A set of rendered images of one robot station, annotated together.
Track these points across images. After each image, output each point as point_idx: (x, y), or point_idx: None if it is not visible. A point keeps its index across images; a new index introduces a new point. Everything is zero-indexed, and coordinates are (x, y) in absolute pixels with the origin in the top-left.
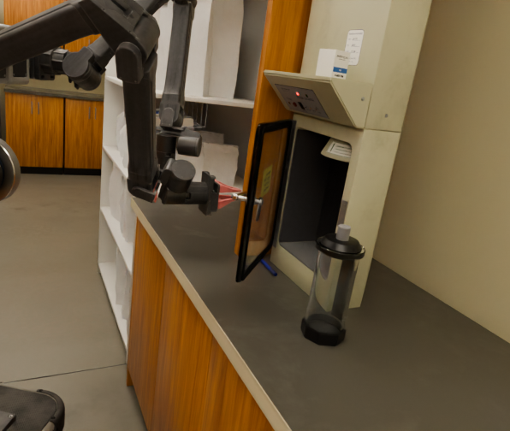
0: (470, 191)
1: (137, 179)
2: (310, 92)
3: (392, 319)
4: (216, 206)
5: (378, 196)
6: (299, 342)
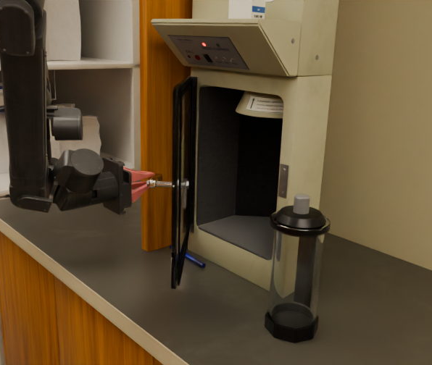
0: (396, 129)
1: (25, 185)
2: (224, 40)
3: (351, 288)
4: (130, 200)
5: (317, 152)
6: (272, 345)
